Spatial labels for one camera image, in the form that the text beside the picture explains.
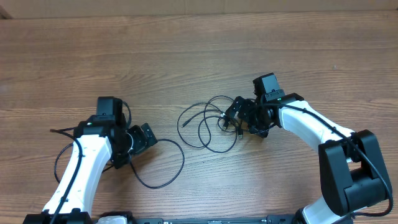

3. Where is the braided cable grey connector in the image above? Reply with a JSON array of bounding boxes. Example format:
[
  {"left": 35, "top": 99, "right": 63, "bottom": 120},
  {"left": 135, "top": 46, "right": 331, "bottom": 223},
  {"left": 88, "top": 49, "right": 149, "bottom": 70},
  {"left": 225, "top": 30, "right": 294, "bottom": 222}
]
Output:
[{"left": 217, "top": 111, "right": 245, "bottom": 140}]

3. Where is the thin black cable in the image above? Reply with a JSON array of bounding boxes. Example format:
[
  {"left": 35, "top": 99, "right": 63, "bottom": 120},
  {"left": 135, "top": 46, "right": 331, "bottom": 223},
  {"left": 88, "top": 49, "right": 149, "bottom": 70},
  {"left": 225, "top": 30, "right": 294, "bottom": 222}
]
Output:
[{"left": 53, "top": 138, "right": 186, "bottom": 190}]

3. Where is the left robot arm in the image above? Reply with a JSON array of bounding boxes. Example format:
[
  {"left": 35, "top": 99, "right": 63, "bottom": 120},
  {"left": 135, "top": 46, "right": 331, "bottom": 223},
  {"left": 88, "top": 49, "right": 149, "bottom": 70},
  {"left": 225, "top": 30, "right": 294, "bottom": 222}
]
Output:
[{"left": 24, "top": 96, "right": 158, "bottom": 223}]

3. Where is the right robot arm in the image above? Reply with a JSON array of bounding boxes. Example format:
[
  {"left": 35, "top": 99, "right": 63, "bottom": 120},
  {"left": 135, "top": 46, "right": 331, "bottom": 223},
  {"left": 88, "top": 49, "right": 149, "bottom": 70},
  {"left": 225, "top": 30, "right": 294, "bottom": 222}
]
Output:
[{"left": 222, "top": 73, "right": 394, "bottom": 223}]

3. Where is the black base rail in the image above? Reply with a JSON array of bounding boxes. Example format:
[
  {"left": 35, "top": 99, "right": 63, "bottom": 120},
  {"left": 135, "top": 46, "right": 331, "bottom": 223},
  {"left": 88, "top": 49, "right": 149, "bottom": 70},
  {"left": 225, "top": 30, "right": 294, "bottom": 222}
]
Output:
[{"left": 77, "top": 211, "right": 354, "bottom": 224}]

